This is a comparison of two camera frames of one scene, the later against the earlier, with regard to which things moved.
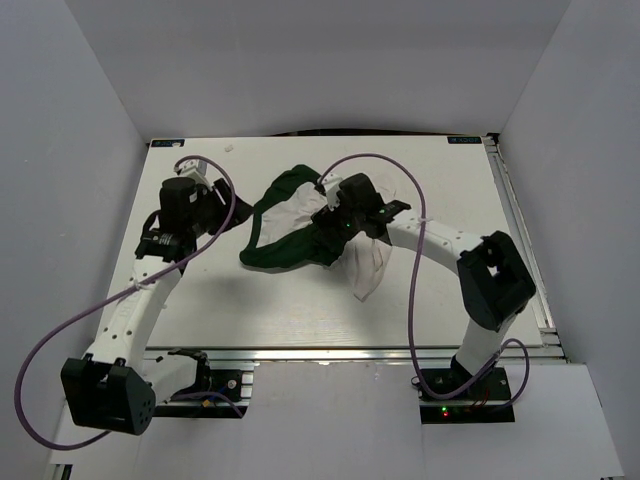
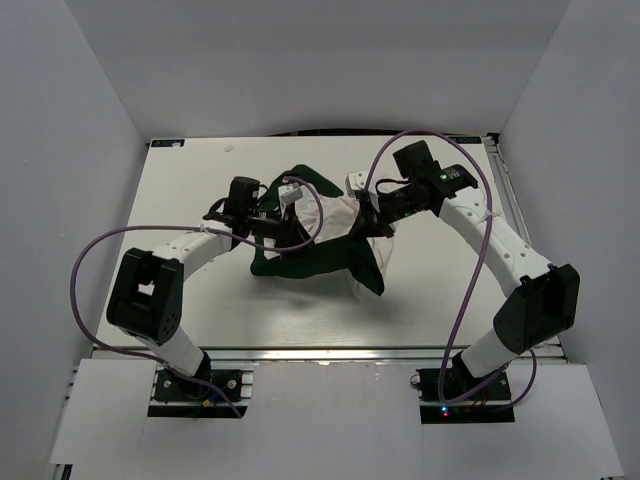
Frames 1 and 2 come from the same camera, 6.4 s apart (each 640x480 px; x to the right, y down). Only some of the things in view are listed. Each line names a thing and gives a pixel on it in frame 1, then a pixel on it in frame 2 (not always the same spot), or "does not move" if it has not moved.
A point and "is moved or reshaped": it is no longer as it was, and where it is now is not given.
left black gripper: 241,210 → 289,231
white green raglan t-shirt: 283,235 is moved or reshaped
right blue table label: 464,139 does not move
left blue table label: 168,143 does not move
